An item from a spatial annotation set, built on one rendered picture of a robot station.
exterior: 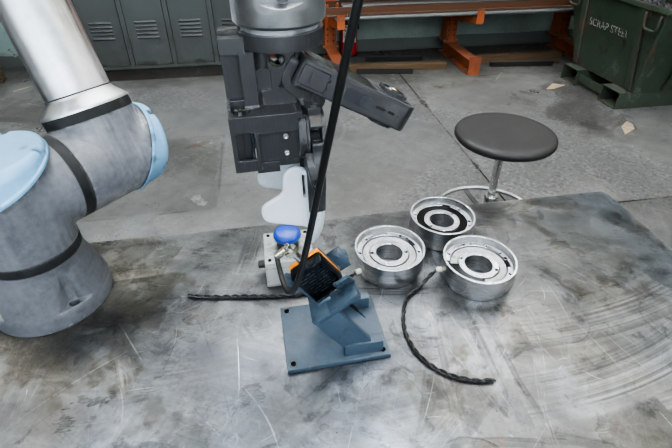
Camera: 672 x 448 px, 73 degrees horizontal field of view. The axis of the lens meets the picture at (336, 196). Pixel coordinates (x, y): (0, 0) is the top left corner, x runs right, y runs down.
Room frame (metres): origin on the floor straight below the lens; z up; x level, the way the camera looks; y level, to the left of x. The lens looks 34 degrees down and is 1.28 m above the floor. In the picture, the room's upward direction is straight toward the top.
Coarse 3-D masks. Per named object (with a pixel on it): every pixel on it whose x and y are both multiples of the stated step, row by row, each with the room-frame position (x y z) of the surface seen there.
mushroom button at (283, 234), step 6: (276, 228) 0.52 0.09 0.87; (282, 228) 0.52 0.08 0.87; (288, 228) 0.52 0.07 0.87; (294, 228) 0.52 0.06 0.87; (276, 234) 0.51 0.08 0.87; (282, 234) 0.51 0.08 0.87; (288, 234) 0.51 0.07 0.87; (294, 234) 0.51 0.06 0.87; (300, 234) 0.51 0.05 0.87; (276, 240) 0.50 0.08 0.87; (282, 240) 0.50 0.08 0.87; (288, 240) 0.50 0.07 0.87; (294, 240) 0.50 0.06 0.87
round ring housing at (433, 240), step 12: (420, 204) 0.64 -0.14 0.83; (444, 204) 0.64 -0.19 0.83; (456, 204) 0.64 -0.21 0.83; (432, 216) 0.62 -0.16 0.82; (444, 216) 0.62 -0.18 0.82; (456, 216) 0.61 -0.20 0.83; (468, 216) 0.61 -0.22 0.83; (420, 228) 0.57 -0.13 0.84; (444, 228) 0.58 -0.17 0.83; (468, 228) 0.56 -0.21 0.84; (432, 240) 0.55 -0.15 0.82; (444, 240) 0.55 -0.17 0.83
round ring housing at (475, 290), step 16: (464, 240) 0.54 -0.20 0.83; (480, 240) 0.54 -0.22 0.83; (448, 256) 0.51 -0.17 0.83; (464, 256) 0.51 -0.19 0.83; (480, 256) 0.51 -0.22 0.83; (512, 256) 0.50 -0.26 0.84; (448, 272) 0.47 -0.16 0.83; (496, 272) 0.48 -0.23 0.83; (512, 272) 0.48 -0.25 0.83; (464, 288) 0.45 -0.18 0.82; (480, 288) 0.44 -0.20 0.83; (496, 288) 0.44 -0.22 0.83
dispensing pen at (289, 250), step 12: (276, 252) 0.38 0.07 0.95; (288, 252) 0.38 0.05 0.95; (312, 264) 0.38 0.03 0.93; (324, 264) 0.38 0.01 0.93; (312, 276) 0.38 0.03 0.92; (324, 276) 0.38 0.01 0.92; (336, 276) 0.38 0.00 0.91; (312, 288) 0.38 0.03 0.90; (324, 288) 0.38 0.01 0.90; (336, 288) 0.38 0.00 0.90; (360, 312) 0.40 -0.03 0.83
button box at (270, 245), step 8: (304, 232) 0.55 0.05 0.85; (264, 240) 0.53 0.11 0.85; (272, 240) 0.53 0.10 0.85; (304, 240) 0.53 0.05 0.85; (264, 248) 0.51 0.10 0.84; (272, 248) 0.51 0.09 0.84; (272, 256) 0.49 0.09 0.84; (264, 264) 0.51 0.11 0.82; (272, 264) 0.48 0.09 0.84; (288, 264) 0.48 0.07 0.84; (272, 272) 0.48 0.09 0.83; (288, 272) 0.48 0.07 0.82; (272, 280) 0.48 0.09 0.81
